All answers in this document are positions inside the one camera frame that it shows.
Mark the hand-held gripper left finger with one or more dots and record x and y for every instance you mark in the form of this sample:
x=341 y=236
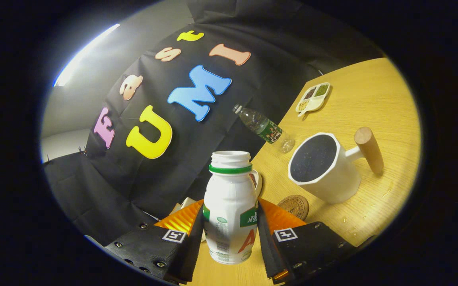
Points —
x=191 y=246

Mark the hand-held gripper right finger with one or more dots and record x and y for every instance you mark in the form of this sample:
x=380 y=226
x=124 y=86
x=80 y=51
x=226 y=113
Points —
x=268 y=250

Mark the round cork coaster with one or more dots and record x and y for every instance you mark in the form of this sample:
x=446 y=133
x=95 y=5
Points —
x=294 y=206

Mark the white juice bottle green collar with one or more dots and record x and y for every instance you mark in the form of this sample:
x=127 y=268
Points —
x=229 y=198

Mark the clear plastic water bottle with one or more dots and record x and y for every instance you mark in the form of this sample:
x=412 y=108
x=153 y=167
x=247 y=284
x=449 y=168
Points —
x=264 y=127

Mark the white toaster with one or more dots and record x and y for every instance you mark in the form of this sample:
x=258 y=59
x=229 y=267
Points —
x=187 y=202

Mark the round white plate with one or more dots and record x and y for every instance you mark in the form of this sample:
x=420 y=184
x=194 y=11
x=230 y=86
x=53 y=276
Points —
x=258 y=180

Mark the black backdrop cloth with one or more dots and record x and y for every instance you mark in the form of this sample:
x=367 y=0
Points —
x=133 y=178

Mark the white divided dish with beans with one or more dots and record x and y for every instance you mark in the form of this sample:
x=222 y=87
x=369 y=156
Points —
x=314 y=104

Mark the wooden table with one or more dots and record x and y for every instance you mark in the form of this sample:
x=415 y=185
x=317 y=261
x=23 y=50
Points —
x=372 y=99

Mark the ceiling light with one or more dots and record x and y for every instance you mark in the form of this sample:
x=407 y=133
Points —
x=82 y=55

